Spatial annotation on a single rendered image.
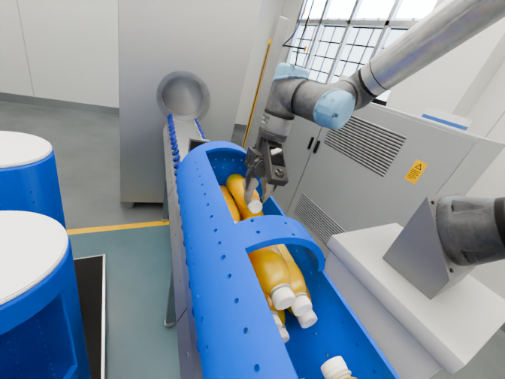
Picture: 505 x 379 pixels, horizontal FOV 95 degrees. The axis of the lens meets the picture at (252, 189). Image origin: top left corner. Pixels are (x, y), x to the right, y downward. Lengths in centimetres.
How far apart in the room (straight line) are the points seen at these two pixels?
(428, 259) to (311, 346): 31
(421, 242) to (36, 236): 84
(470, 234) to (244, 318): 46
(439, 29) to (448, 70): 243
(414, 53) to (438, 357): 54
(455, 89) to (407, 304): 248
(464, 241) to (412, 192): 125
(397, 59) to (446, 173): 128
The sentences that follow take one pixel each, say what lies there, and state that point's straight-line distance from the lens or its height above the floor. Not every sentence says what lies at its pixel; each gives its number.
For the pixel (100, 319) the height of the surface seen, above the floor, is 15.
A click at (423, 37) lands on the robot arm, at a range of 56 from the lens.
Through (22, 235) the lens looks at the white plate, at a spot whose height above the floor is 104.
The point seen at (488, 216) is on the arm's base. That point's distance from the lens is 62.
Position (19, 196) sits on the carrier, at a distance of 106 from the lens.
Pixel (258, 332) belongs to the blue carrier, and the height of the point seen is 120.
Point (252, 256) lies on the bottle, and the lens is 47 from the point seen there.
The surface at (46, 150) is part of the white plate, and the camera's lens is 109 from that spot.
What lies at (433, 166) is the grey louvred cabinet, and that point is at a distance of 180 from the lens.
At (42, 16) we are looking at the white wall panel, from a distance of 494.
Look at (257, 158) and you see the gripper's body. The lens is 61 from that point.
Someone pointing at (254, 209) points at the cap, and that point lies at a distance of 66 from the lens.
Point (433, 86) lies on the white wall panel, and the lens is 298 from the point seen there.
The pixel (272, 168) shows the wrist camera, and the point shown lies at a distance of 54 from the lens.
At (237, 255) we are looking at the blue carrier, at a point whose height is 120.
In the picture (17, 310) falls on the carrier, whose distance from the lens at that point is 63.
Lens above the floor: 148
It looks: 28 degrees down
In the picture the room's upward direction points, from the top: 17 degrees clockwise
